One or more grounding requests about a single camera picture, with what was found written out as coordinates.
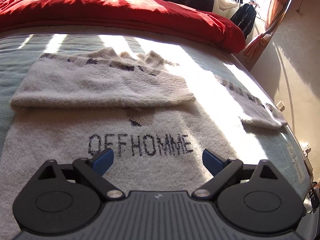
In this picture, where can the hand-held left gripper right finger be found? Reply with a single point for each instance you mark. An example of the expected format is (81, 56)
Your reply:
(212, 161)

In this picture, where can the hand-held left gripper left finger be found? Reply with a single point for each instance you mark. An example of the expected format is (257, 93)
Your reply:
(103, 161)

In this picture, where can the white fluffy sweater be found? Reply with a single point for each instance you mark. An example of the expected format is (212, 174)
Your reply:
(150, 130)

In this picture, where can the red duvet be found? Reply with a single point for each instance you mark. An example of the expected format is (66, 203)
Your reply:
(112, 10)

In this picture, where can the orange curtain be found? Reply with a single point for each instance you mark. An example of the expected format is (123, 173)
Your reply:
(272, 17)

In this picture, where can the white hanging garment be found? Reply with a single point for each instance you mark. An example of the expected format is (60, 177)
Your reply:
(226, 3)

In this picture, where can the white wall socket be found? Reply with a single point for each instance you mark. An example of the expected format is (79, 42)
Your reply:
(281, 105)
(306, 148)

